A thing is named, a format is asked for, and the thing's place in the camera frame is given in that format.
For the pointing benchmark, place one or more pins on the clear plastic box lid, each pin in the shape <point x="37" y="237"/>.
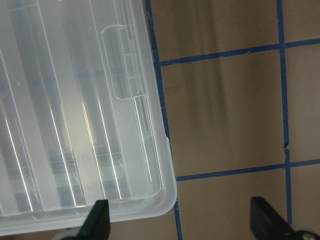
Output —
<point x="80" y="115"/>

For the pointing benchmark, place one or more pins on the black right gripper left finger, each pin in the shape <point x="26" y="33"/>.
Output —
<point x="97" y="225"/>

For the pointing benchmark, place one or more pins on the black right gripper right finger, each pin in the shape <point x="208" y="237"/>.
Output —
<point x="267" y="224"/>

